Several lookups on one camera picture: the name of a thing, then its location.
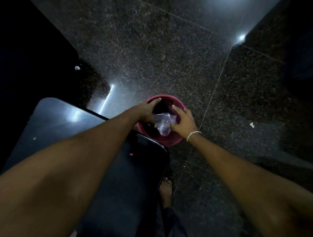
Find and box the person's right hand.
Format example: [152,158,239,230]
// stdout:
[170,105,200,140]

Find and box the person's left hand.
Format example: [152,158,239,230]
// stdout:
[133,98,162,128]

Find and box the clear plastic bag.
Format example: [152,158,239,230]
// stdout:
[153,112,178,137]

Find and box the person's left forearm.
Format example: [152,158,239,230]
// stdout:
[0,106,138,237]

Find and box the person's right forearm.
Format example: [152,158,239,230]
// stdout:
[188,133,313,237]

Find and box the red plastic bucket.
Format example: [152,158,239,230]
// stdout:
[136,94,187,147]

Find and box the person's bare foot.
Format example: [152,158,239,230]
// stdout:
[158,177,173,209]

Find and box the dark table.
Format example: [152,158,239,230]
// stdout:
[1,97,170,237]

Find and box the person's dark trouser leg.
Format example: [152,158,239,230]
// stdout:
[156,207,189,237]

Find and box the beaded wrist bracelet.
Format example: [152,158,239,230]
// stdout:
[186,131,202,142]

